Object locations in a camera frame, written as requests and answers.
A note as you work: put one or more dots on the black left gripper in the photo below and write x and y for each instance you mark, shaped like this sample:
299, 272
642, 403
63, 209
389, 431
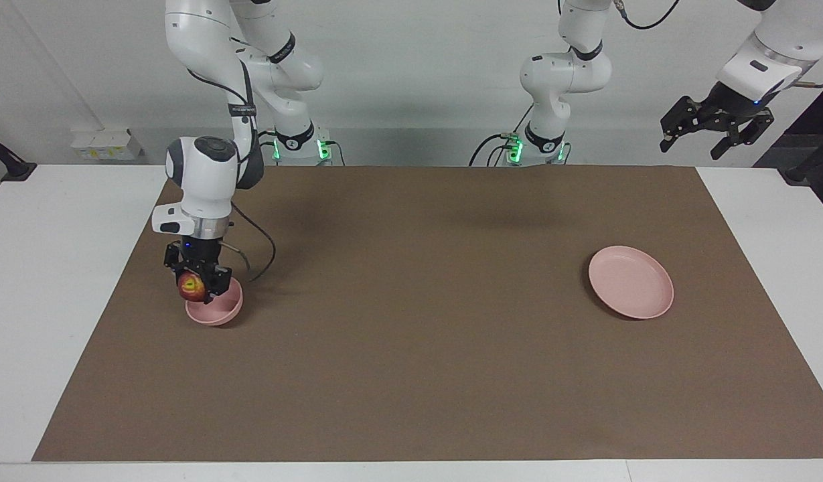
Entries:
732, 107

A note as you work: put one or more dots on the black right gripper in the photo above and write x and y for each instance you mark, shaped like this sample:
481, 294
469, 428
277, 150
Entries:
200, 254

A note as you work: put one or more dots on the red apple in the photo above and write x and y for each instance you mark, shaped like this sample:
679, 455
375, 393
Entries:
191, 288

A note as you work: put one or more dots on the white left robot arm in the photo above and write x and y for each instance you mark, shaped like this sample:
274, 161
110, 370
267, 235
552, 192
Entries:
565, 73

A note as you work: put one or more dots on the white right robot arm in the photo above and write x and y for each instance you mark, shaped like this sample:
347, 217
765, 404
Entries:
203, 174

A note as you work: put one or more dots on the pink bowl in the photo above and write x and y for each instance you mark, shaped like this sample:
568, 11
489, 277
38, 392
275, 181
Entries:
217, 313

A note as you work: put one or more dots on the pink plate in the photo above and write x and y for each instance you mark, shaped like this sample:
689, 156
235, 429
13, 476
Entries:
632, 281

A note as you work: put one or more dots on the black clamp stand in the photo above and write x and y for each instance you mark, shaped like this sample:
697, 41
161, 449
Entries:
803, 173
13, 171

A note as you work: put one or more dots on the brown table mat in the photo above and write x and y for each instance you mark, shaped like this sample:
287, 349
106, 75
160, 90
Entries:
411, 348

